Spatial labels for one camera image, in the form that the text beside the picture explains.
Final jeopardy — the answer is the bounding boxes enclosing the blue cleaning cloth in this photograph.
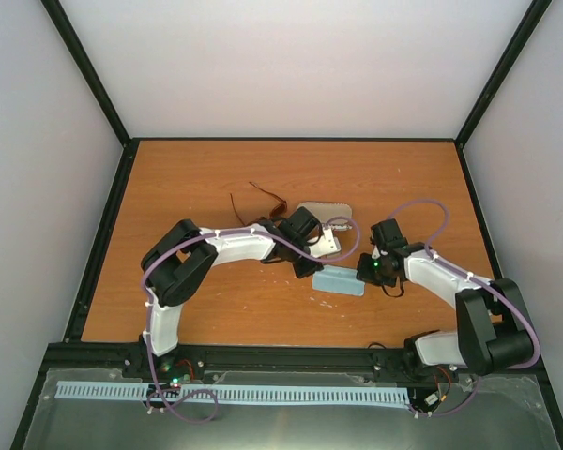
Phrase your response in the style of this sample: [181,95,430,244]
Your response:
[312,264,365,297]

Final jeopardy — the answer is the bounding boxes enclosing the flag pattern glasses case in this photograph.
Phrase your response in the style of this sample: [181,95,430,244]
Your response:
[297,201,354,232]

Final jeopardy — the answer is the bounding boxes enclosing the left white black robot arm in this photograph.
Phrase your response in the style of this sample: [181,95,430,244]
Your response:
[141,207,324,378]

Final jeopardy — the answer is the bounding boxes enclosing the brown tinted sunglasses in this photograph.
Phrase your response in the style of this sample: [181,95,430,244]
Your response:
[229,181,288,226]

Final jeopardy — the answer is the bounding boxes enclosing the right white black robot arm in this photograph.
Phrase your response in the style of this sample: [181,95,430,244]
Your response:
[357,218,540,376]

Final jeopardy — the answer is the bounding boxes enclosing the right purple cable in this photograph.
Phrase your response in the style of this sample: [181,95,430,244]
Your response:
[387,199,541,418]

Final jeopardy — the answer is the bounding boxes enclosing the light blue slotted cable duct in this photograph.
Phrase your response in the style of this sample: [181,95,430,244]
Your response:
[53,381,409,409]

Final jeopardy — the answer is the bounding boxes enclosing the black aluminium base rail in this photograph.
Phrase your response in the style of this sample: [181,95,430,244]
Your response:
[44,342,543,382]

